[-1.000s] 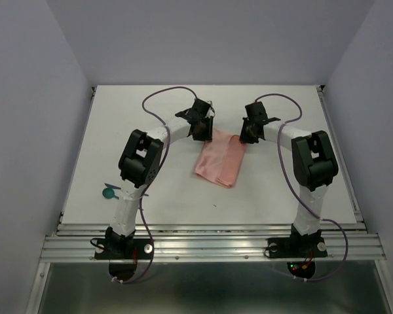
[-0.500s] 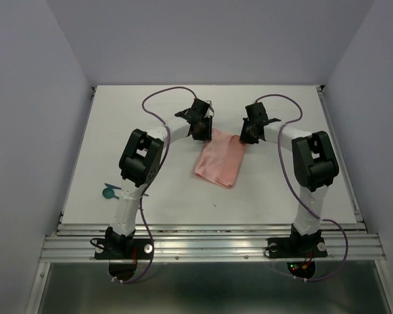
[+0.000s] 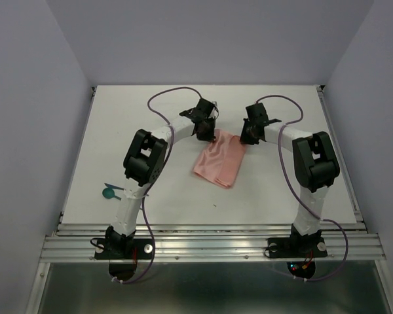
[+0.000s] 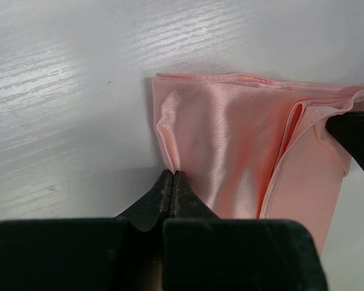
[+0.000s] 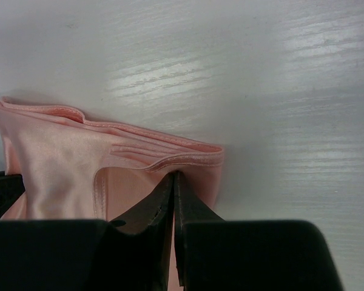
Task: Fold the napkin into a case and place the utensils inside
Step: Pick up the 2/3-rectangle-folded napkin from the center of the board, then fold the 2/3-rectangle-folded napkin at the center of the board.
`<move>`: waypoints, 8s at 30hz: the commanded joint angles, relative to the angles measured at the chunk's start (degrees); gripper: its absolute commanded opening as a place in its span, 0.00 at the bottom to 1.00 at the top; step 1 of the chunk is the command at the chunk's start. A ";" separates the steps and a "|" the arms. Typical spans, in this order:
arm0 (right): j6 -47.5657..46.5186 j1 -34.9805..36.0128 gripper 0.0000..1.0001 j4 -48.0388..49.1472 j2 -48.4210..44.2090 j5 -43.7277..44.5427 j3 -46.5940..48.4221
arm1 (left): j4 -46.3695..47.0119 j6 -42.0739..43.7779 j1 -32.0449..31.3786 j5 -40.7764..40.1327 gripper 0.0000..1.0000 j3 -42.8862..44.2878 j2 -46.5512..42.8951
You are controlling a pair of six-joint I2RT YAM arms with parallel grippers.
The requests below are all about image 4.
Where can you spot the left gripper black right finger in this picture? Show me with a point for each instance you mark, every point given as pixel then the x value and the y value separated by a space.
pixel 203 252

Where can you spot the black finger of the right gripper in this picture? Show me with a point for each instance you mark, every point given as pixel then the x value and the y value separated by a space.
pixel 348 130

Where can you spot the pink satin napkin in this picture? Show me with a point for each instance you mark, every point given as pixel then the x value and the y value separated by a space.
pixel 254 147

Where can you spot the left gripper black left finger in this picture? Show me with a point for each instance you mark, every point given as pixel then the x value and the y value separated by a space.
pixel 115 253

